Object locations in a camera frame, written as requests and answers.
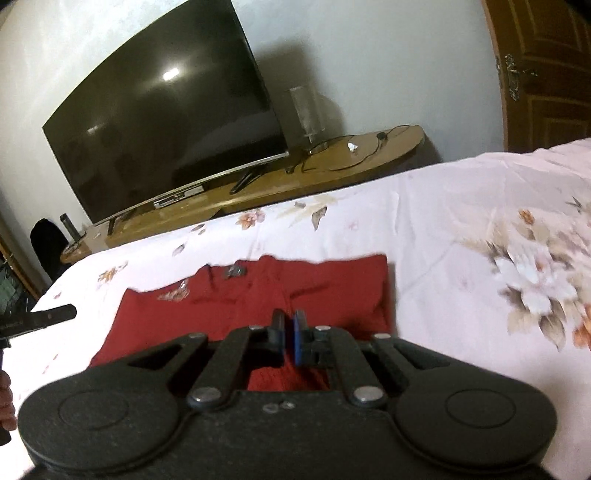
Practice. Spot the black bottle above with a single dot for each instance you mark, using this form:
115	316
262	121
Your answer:
69	226

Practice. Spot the clear glass vase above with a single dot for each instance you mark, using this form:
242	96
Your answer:
307	115

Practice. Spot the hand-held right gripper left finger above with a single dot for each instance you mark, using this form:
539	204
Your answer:
278	330

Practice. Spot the red embellished sweater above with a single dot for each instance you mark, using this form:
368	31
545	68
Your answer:
323	286

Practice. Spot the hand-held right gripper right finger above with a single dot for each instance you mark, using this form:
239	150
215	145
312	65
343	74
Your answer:
300	339

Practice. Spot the black curved television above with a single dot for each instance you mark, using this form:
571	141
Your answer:
166	115

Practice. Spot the black bag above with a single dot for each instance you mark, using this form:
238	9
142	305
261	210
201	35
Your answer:
46	249

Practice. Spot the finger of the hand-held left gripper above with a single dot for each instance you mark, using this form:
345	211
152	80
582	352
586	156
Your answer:
51	316

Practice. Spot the brown wooden door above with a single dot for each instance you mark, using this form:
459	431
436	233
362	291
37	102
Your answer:
549	69

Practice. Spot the person's left hand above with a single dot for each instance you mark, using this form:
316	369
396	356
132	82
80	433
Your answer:
7	401

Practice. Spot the white floral bed sheet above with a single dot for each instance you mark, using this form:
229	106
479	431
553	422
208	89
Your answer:
461	254

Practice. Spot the wooden television stand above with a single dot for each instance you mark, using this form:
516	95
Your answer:
286	180

